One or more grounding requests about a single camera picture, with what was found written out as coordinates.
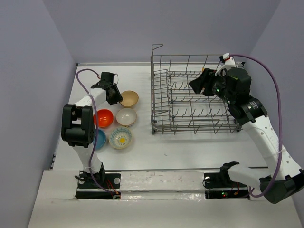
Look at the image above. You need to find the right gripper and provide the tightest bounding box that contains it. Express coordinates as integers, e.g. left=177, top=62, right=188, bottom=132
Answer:
left=189, top=68, right=235, bottom=105

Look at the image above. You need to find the beige bowl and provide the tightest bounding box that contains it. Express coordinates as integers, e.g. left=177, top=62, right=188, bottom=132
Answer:
left=119, top=90, right=139, bottom=108

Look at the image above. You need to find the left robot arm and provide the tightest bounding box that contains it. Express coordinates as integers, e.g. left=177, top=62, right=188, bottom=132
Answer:
left=61, top=68, right=123, bottom=191

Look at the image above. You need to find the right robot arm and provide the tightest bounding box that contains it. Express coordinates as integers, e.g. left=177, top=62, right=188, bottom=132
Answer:
left=189, top=67, right=304, bottom=204

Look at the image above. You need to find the white bowl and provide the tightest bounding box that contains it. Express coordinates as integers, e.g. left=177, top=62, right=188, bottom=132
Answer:
left=116, top=108, right=137, bottom=127

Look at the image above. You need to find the orange bowl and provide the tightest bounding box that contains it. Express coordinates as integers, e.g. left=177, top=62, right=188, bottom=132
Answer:
left=94, top=109, right=114, bottom=128

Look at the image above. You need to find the patterned sunflower bowl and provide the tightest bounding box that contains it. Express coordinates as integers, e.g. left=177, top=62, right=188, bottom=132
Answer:
left=109, top=126, right=133, bottom=149

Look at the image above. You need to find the blue bowl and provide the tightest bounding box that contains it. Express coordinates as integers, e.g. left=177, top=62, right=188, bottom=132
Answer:
left=93, top=129, right=106, bottom=150

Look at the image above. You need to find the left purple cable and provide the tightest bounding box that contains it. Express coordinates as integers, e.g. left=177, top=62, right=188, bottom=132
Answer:
left=76, top=68, right=119, bottom=198

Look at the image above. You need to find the purple cable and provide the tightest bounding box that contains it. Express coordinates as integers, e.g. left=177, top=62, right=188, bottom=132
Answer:
left=76, top=68, right=119, bottom=198
left=234, top=54, right=283, bottom=198

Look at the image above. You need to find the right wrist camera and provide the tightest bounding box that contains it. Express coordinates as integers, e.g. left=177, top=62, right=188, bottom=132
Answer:
left=215, top=53, right=237, bottom=76

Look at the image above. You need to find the grey wire dish rack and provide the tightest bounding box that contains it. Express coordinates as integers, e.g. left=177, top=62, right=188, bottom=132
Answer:
left=150, top=44, right=241, bottom=134

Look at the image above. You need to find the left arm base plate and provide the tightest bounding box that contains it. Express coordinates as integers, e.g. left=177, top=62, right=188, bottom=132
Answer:
left=74, top=171, right=121, bottom=200

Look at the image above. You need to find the metal rail bar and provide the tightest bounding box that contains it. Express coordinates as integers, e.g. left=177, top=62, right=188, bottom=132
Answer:
left=78, top=167, right=269, bottom=173

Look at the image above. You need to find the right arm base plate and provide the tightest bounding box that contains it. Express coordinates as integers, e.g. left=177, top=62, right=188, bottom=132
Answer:
left=202, top=172, right=250, bottom=199

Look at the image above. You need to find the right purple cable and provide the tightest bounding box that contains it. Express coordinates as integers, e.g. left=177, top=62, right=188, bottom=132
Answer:
left=234, top=54, right=283, bottom=198

